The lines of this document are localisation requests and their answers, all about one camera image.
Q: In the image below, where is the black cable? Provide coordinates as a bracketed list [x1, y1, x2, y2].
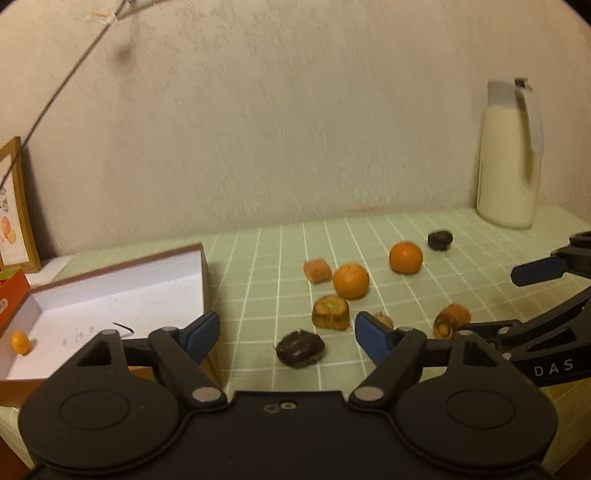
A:
[0, 0, 174, 185]

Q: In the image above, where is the brown roll pastry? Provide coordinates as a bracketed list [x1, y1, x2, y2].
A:
[433, 303, 472, 340]

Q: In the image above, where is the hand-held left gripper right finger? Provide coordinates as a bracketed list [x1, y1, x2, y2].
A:
[348, 311, 505, 411]

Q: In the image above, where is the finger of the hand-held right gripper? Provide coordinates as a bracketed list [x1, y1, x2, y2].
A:
[511, 231, 591, 288]
[459, 285, 591, 354]

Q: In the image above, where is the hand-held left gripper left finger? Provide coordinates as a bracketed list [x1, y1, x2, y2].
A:
[79, 311, 228, 411]

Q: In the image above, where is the white box with brown rim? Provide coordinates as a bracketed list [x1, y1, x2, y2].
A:
[0, 243, 223, 409]

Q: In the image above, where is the white milk jug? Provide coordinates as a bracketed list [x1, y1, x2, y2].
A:
[475, 78, 546, 230]

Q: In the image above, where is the dark chocolate cake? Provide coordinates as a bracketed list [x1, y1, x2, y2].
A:
[276, 329, 326, 368]

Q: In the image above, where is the wooden picture frame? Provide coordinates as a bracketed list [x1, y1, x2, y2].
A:
[0, 137, 42, 273]

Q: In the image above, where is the red open box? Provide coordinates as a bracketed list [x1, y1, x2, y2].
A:
[0, 269, 32, 344]

